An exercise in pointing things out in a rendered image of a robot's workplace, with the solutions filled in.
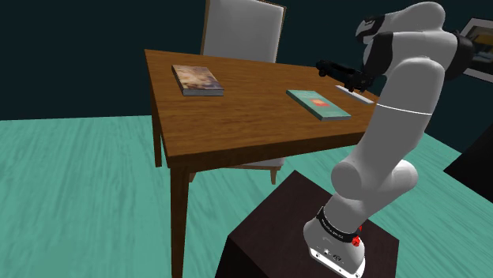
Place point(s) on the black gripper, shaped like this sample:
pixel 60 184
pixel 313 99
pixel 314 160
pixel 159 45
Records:
pixel 348 75

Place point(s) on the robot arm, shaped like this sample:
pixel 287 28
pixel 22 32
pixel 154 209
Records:
pixel 400 127

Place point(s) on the white flat remote control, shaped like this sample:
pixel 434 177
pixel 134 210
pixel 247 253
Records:
pixel 356 96

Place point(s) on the teal thin book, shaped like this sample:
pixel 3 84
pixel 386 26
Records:
pixel 317 104

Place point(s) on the brown wooden table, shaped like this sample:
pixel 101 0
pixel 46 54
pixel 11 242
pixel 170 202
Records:
pixel 250 119

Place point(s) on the white upholstered wooden chair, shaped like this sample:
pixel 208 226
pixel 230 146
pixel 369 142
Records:
pixel 242 30

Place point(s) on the brown thick book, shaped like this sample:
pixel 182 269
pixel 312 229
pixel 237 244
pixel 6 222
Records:
pixel 197 79

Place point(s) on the black furniture block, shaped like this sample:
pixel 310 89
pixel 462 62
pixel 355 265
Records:
pixel 475 165

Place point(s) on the dark wooden robot stand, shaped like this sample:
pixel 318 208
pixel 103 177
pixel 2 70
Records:
pixel 277 235

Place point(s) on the white framed wall picture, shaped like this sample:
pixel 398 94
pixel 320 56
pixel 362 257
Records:
pixel 479 50

